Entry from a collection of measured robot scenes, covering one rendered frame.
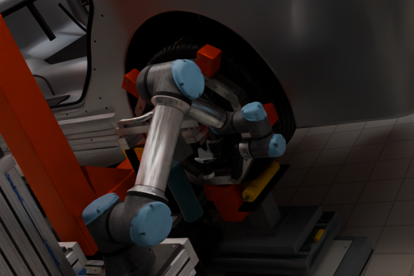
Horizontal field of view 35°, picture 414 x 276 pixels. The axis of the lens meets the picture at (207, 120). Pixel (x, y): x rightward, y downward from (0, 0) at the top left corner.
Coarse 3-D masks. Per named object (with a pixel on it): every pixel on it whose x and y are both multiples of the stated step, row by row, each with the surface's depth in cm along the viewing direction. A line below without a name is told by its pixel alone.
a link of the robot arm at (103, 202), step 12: (96, 204) 183; (108, 204) 178; (84, 216) 180; (96, 216) 178; (108, 216) 177; (96, 228) 179; (108, 228) 176; (96, 240) 182; (108, 240) 179; (108, 252) 182
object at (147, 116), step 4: (148, 112) 252; (152, 112) 252; (140, 116) 251; (144, 116) 251; (148, 116) 251; (120, 120) 257; (124, 120) 255; (128, 120) 254; (132, 120) 252; (136, 120) 251; (140, 120) 251; (144, 120) 251; (120, 124) 257; (124, 124) 256; (128, 124) 255; (120, 128) 258
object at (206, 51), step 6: (204, 48) 245; (210, 48) 246; (216, 48) 246; (198, 54) 243; (204, 54) 242; (210, 54) 243; (216, 54) 243; (198, 60) 245; (204, 60) 243; (210, 60) 242; (216, 60) 245; (198, 66) 246; (204, 66) 245; (210, 66) 243; (216, 66) 247; (204, 72) 246; (210, 72) 245
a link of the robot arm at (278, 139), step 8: (272, 136) 217; (280, 136) 217; (248, 144) 221; (256, 144) 218; (264, 144) 216; (272, 144) 215; (280, 144) 217; (256, 152) 220; (264, 152) 218; (272, 152) 216; (280, 152) 216
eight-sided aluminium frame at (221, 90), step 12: (192, 60) 252; (216, 72) 250; (216, 84) 246; (228, 84) 249; (228, 96) 246; (240, 96) 246; (144, 108) 274; (240, 108) 246; (144, 132) 281; (192, 168) 283; (192, 180) 280; (204, 180) 276; (216, 180) 273; (228, 180) 269; (240, 180) 265
